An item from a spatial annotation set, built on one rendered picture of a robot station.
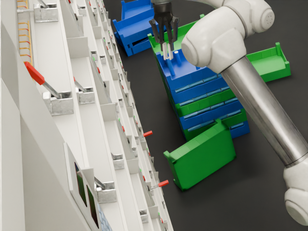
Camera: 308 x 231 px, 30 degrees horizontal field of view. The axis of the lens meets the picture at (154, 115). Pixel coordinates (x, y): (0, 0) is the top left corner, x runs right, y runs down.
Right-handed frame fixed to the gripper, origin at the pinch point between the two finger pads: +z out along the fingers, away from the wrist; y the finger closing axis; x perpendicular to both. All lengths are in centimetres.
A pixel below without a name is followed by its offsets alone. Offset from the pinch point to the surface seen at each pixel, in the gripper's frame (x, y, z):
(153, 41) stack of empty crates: -41.4, 23.5, 3.7
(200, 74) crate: -6.6, -11.1, 12.4
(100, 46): 46.8, 6.2, -12.8
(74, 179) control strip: 179, -59, -25
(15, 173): 194, -65, -33
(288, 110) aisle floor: -45, -41, 42
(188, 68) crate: -14.0, -3.4, 11.4
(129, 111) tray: 27.7, 8.0, 17.4
